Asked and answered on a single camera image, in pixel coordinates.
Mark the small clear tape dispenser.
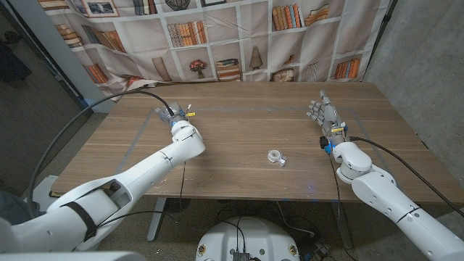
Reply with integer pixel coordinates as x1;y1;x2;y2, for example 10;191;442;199
267;149;286;167

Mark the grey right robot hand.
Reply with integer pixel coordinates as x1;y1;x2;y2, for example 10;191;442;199
306;89;348;144

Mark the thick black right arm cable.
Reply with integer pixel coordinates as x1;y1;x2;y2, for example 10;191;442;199
348;135;464;218

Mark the thin dark left wrist cable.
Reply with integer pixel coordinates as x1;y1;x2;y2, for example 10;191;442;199
72;161;188;253

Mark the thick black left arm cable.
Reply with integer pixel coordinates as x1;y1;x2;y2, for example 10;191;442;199
27;89;175;218

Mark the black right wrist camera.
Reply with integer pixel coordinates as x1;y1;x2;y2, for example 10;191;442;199
318;134;334;155

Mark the black round floor object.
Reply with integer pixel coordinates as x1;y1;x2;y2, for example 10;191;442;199
165;198;192;215

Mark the white table leg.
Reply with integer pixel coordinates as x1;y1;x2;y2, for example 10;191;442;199
146;197;167;242

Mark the thin dark wrist cable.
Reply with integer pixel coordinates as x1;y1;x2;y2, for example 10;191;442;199
72;161;188;253
328;152;363;261

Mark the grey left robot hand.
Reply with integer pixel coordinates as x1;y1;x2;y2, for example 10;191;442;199
154;101;189;127

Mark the white robot head edge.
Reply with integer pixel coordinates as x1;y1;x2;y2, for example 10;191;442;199
0;251;148;261

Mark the thin dark right wrist cable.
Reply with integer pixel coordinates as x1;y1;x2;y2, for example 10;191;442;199
328;152;363;261

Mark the person in dark blue clothes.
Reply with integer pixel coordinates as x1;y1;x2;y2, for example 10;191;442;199
0;190;41;225

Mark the grey table leg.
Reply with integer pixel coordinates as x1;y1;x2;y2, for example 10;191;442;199
330;202;353;250

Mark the printed bookshelf backdrop cloth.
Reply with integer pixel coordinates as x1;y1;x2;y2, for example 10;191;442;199
36;0;392;102

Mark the white flat floor panel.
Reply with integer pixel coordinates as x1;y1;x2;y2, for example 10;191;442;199
23;175;61;204

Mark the black backdrop stand pole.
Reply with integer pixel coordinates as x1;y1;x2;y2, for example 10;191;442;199
362;0;399;75

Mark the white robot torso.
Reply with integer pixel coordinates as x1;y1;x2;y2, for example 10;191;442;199
195;216;300;261

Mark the floor power strip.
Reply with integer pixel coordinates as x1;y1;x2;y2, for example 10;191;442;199
303;239;331;261

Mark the white floor cable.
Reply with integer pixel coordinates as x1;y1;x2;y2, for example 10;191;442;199
275;201;315;239

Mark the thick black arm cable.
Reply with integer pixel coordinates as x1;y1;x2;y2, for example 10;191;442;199
27;89;175;218
348;135;464;218

